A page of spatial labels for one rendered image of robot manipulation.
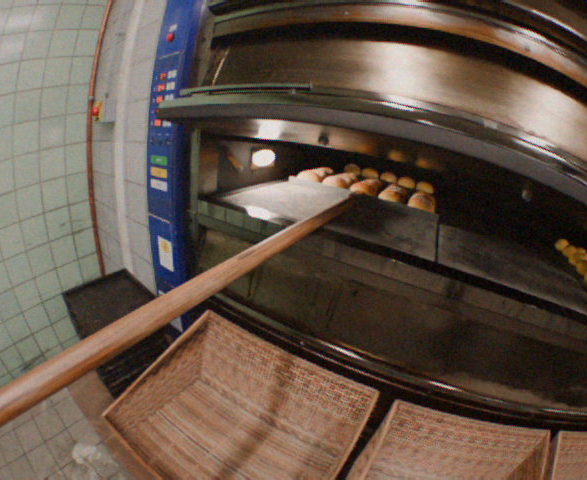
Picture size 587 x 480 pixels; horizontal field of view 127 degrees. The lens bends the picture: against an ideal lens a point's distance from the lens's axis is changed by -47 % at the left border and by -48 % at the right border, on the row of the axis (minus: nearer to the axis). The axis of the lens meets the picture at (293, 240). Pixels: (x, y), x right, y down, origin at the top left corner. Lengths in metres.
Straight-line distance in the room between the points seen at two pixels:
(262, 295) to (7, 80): 1.44
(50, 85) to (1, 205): 0.59
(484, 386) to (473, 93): 0.60
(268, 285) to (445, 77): 0.60
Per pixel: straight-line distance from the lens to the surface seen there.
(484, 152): 0.36
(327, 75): 0.55
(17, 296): 1.63
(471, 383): 0.69
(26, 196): 1.48
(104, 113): 1.19
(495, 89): 0.53
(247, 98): 0.46
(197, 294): 0.33
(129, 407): 0.86
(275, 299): 0.69
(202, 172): 0.77
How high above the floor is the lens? 1.39
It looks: 23 degrees down
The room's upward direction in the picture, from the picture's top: 7 degrees clockwise
